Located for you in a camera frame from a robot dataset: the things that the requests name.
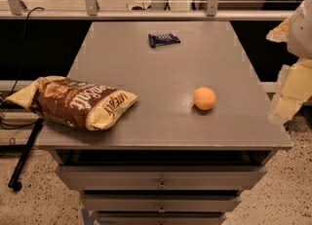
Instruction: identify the dark blue snack wrapper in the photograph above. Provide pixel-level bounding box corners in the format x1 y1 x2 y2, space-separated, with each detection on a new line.
148 33 180 48

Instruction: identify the bottom grey drawer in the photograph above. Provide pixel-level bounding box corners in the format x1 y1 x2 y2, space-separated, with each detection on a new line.
97 213 226 225

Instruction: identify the orange fruit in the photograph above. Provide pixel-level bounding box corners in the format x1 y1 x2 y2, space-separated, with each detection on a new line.
193 87 216 111

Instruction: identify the brown yellow chip bag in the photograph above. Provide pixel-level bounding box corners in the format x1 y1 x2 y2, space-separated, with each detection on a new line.
7 76 137 131

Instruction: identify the black rod with wheel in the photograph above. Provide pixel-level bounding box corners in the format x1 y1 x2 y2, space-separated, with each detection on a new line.
8 118 43 192

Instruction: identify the middle grey drawer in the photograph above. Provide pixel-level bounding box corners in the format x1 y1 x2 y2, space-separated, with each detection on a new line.
81 194 242 212

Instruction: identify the grey drawer cabinet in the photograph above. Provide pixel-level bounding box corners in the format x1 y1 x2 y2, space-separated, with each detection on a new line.
37 21 292 217

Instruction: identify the top grey drawer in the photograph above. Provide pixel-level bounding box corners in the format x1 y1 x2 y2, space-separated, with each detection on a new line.
56 166 266 191

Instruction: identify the black cable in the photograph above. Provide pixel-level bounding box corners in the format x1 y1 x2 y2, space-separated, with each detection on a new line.
0 6 46 131

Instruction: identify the grey drawer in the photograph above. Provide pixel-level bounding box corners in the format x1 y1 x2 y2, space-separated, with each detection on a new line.
97 213 226 225
56 166 266 191
81 194 242 212

